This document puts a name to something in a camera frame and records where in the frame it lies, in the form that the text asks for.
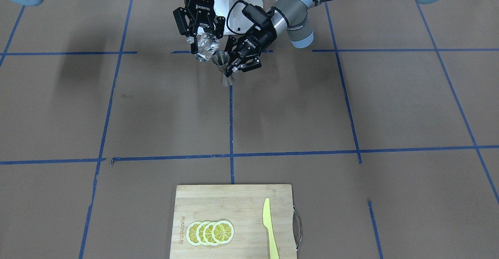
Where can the steel double jigger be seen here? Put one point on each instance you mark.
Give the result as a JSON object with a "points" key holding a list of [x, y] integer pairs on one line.
{"points": [[221, 60]]}

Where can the lemon slice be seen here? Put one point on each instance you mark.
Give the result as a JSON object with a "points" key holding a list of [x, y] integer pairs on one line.
{"points": [[200, 233], [207, 234], [223, 231], [192, 236]]}

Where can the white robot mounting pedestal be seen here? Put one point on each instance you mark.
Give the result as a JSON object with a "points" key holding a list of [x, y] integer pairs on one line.
{"points": [[237, 21]]}

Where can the clear glass cup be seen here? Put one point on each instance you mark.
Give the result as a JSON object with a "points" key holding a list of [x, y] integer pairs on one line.
{"points": [[207, 45]]}

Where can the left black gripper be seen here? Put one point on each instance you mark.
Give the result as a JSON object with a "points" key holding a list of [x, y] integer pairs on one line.
{"points": [[262, 35]]}

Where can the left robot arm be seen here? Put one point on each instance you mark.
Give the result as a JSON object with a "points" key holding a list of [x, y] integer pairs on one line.
{"points": [[289, 16]]}

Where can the yellow plastic knife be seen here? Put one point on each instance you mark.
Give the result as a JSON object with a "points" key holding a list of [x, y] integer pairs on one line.
{"points": [[267, 221]]}

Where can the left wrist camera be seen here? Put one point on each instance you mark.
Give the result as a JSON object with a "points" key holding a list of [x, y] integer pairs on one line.
{"points": [[255, 14]]}

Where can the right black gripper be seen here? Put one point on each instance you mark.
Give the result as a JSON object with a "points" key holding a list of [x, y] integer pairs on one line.
{"points": [[200, 10]]}

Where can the bamboo cutting board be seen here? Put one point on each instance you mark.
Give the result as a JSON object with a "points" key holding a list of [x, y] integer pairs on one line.
{"points": [[241, 204]]}

